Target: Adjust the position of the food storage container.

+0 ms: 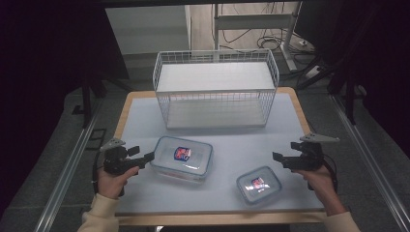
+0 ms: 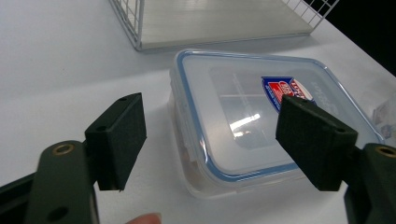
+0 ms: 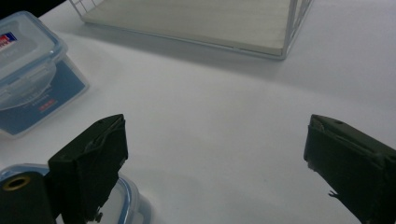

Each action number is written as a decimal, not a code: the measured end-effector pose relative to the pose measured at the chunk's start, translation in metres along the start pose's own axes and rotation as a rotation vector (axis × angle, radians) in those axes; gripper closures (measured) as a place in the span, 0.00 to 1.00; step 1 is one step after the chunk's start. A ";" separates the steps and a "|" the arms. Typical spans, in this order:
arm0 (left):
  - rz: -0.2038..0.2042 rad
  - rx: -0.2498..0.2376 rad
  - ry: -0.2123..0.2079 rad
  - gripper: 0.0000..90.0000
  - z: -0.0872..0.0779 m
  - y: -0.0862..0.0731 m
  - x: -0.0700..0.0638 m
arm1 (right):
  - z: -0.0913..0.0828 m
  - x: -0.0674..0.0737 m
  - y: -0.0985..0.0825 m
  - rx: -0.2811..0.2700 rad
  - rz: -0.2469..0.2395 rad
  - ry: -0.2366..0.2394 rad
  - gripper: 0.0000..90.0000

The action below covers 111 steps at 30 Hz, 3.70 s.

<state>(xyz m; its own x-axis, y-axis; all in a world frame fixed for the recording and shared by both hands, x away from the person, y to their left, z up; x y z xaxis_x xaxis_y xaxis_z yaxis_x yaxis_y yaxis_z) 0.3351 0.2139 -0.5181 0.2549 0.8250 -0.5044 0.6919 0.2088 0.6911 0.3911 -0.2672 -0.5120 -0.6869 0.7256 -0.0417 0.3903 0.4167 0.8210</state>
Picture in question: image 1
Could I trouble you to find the black stand leg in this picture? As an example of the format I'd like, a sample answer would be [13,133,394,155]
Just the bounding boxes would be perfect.
[79,76,108,130]

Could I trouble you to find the metal floor rail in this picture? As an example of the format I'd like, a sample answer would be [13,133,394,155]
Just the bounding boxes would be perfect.
[33,99,104,232]
[328,94,410,232]

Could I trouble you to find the black floor cables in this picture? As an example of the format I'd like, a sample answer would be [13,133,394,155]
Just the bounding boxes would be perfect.
[220,28,316,56]

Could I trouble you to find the large clear food container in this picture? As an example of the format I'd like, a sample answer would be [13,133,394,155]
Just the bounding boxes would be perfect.
[149,135,215,185]

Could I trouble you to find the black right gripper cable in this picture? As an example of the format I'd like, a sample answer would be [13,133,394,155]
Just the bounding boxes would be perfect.
[307,154,340,195]

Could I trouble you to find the light blue table mat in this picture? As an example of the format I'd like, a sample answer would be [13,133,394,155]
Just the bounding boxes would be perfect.
[114,93,325,217]

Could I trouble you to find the person's right hand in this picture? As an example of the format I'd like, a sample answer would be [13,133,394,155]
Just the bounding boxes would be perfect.
[291,165,338,196]

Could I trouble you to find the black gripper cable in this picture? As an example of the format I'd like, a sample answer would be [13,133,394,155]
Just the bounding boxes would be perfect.
[307,154,340,195]
[91,150,108,195]

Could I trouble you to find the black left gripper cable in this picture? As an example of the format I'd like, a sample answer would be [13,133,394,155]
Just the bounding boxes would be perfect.
[91,150,108,195]

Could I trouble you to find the white cabinet panel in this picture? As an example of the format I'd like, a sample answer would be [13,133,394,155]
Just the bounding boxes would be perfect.
[104,4,191,55]

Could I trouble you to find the white metal desk frame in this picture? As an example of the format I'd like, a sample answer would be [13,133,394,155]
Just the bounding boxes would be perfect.
[212,1,305,73]

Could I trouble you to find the black floor plate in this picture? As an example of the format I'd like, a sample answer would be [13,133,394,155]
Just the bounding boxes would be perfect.
[84,128,107,151]

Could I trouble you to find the person's left hand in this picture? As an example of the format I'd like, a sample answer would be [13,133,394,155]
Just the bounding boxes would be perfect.
[96,165,140,200]

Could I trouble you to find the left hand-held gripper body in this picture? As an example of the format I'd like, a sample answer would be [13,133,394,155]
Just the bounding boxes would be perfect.
[99,137,145,177]

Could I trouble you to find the small clear food container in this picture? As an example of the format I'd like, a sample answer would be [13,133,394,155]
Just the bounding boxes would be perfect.
[235,165,283,207]

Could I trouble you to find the black tripod stand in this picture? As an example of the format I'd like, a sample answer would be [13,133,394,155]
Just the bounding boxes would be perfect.
[295,53,360,127]

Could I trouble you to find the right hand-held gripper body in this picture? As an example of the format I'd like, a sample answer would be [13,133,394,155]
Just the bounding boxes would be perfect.
[282,132,340,172]

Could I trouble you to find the white power strip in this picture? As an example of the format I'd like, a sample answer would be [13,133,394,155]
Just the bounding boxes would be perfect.
[304,65,322,80]

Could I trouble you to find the white wire shelf rack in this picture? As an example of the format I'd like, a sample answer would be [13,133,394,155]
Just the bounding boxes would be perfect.
[152,48,280,131]

